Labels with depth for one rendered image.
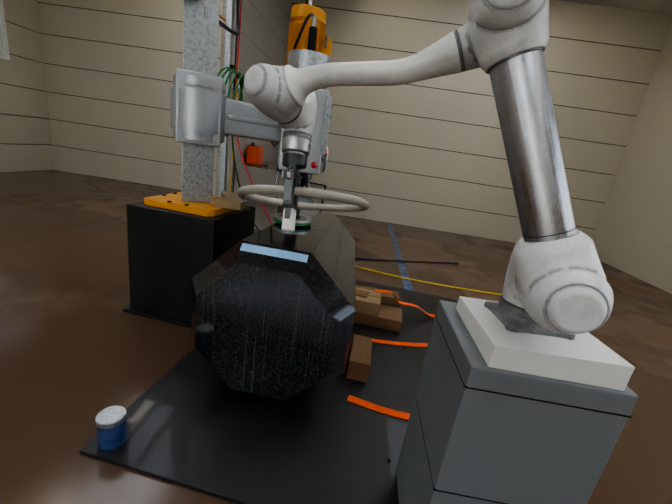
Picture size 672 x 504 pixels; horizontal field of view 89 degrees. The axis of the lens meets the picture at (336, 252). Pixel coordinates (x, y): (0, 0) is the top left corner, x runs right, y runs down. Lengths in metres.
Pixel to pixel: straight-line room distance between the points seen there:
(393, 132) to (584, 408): 6.03
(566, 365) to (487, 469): 0.35
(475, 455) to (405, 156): 6.00
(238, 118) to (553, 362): 2.11
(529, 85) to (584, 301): 0.43
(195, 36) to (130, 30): 5.83
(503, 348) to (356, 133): 6.02
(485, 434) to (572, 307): 0.43
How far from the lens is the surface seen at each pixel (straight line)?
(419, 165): 6.76
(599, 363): 1.04
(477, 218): 7.12
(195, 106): 2.34
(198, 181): 2.44
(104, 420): 1.69
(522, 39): 0.83
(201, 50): 2.45
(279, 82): 0.95
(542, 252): 0.82
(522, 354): 0.96
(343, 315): 1.52
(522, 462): 1.15
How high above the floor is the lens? 1.25
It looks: 17 degrees down
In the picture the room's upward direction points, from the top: 8 degrees clockwise
